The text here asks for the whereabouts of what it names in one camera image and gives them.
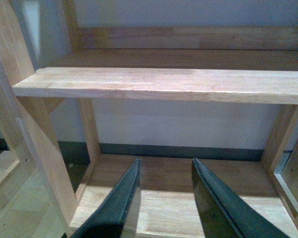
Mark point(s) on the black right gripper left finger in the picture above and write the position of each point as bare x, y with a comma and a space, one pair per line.
117, 216

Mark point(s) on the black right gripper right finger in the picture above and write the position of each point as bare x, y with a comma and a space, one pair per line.
223, 214

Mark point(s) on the light wooden shelf unit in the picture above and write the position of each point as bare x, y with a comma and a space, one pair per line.
237, 65

